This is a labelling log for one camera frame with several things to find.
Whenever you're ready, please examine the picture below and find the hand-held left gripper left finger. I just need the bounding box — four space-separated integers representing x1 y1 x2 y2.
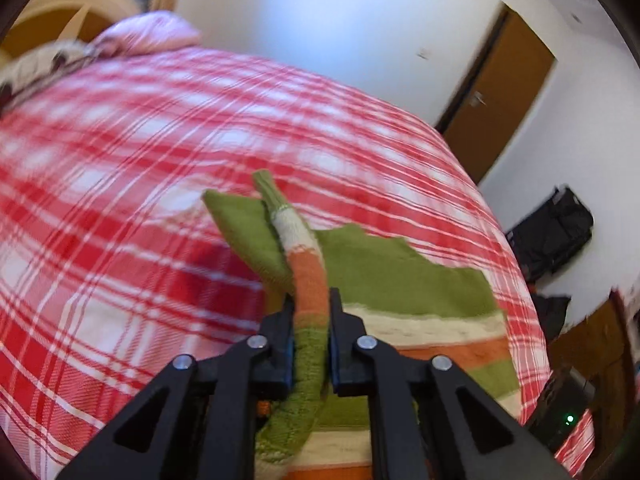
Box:
55 292 296 480

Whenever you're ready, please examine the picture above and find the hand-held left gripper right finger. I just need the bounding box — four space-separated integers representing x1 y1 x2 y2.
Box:
327 287 576 480

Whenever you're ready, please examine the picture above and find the green striped knit sweater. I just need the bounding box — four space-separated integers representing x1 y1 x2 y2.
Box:
202 170 521 480

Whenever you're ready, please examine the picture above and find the red plaid bed sheet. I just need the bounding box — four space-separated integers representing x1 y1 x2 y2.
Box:
0 45 596 476

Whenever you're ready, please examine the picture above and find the black device with green light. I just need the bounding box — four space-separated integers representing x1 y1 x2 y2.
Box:
525 365 597 452

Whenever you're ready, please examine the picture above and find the black bag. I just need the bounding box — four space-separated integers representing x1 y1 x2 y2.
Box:
505 185 596 282

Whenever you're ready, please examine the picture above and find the brown wooden dresser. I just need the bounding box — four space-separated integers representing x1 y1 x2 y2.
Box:
550 287 638 461

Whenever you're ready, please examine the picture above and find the brown wooden door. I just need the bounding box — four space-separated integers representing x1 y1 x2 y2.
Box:
434 2 558 186

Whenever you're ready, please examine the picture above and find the pink pillow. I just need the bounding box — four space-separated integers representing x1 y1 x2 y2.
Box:
95 10 202 57

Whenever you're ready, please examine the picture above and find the brown patterned pillow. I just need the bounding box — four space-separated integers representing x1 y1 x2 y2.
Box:
0 42 101 111

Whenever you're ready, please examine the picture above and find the cream wooden bed headboard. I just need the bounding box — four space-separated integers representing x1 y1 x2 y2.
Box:
0 0 146 61

